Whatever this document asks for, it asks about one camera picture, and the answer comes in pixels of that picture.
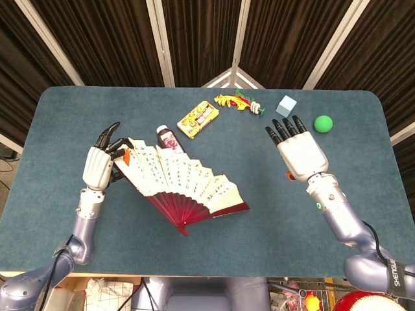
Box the black velcro strap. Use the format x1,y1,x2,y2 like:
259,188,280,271
385,259,407,299

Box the right robot hand orange thumbtip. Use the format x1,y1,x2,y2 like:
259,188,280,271
265,115,329,182

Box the dark brown curtain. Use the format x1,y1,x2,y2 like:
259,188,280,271
0,0,415,169

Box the white checked cloth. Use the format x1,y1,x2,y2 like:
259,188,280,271
84,277,134,311

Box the light blue cube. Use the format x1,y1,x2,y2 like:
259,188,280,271
276,95,298,117

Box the red and white drum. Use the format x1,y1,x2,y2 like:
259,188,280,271
333,290,403,311

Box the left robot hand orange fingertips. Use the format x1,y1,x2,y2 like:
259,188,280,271
82,122,136,191

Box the colourful feather shuttlecock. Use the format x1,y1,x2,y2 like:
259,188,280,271
214,89,267,117

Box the black cable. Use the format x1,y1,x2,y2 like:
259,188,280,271
362,221,390,262
40,235,75,311
131,278,155,311

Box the brown cardboard box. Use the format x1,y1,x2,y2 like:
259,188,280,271
56,277,88,292

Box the blue-grey robot torso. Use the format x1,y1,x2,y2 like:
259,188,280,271
131,277,270,311

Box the teal table mat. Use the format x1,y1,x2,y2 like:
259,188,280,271
0,86,406,279

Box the dark red juice bottle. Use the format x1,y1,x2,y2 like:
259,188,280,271
156,125,183,154

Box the green ball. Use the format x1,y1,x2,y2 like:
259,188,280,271
313,115,334,133

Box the red-ribbed white folding fan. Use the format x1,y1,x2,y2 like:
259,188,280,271
113,137,251,236

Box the yellow snack box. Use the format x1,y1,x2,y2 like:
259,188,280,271
176,100,220,139

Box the white screen frame post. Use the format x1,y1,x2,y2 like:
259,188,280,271
145,0,176,87
14,0,85,87
0,133,23,155
200,0,264,89
303,0,370,90
390,122,415,146

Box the yellow rubber toy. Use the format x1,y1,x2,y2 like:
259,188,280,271
304,290,322,311

